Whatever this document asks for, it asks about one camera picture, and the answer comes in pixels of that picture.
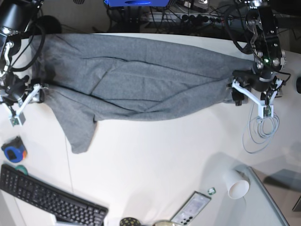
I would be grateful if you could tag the smartphone with clear case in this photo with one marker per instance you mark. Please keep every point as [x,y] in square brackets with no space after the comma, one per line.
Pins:
[192,207]

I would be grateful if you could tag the round metal tin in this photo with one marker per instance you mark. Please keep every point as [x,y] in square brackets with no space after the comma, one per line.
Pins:
[164,223]

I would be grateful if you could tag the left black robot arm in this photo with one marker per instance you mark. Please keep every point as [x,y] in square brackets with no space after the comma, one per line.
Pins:
[262,42]

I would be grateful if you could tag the black power strip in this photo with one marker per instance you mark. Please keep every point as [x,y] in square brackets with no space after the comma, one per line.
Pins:
[199,19]

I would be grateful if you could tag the black computer keyboard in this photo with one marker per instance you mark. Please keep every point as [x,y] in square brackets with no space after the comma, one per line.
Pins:
[63,205]

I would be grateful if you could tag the black round object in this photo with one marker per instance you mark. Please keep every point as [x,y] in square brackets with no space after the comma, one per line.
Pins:
[298,85]

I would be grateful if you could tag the black gold dotted lid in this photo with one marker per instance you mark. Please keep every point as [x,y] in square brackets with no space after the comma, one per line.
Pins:
[129,222]

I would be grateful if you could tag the grey laptop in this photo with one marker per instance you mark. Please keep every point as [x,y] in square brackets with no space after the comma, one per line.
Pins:
[272,200]

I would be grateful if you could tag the small green white packet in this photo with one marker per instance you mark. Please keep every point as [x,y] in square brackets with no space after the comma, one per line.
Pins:
[211,191]

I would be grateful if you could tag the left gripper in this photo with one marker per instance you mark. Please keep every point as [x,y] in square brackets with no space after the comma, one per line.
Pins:
[244,81]

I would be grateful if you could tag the grey t-shirt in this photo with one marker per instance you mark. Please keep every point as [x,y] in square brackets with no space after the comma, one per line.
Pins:
[101,77]

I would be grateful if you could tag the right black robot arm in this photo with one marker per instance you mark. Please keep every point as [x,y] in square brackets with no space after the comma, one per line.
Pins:
[16,21]

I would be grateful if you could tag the blue black tape measure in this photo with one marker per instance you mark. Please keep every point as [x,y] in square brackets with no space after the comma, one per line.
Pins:
[14,150]

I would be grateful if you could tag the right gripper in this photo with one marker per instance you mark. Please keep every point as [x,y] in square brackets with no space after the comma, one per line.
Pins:
[15,90]

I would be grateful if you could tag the white paper cup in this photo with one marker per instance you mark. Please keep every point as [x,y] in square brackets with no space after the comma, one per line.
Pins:
[237,186]

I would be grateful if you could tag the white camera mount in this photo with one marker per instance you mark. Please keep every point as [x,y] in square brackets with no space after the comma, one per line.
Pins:
[265,106]
[16,111]

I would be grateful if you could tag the blue box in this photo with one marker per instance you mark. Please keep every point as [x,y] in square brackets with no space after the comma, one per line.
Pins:
[125,3]

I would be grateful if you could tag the green tape roll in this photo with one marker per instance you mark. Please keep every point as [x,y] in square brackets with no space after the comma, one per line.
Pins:
[22,169]

